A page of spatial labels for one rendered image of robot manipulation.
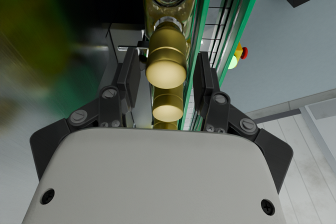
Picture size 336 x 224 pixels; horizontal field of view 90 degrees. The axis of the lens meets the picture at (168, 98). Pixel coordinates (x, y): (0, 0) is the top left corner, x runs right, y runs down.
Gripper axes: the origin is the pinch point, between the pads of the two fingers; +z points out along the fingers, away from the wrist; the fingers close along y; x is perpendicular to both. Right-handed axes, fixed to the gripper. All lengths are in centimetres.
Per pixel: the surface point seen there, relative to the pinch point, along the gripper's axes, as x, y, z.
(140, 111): -49, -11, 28
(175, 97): -4.4, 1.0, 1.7
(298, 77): -54, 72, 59
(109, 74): -21.3, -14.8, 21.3
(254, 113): -201, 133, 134
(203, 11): -3.9, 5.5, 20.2
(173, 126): -10.4, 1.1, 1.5
